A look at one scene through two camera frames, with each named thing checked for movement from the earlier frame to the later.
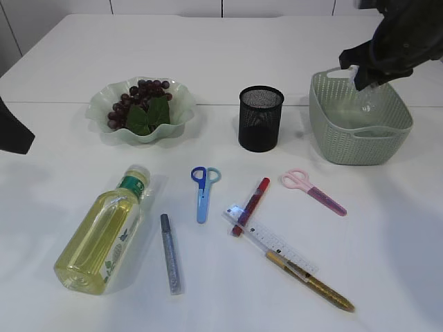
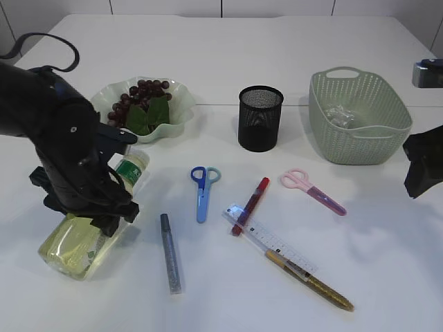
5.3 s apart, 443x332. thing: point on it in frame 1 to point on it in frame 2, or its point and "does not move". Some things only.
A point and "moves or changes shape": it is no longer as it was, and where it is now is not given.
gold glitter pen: x=311 y=281 does not move
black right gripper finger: x=365 y=77 to x=425 y=151
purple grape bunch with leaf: x=146 y=106 does not move
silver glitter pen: x=171 y=255 does not move
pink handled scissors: x=298 y=178 does not move
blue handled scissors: x=204 y=177 does not move
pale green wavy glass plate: x=181 y=109 does not move
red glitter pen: x=250 y=208 does not move
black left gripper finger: x=14 y=135 to x=109 y=222
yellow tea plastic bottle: x=86 y=263 moves or changes shape
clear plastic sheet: x=367 y=99 to x=339 y=115
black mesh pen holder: x=259 y=117 does not move
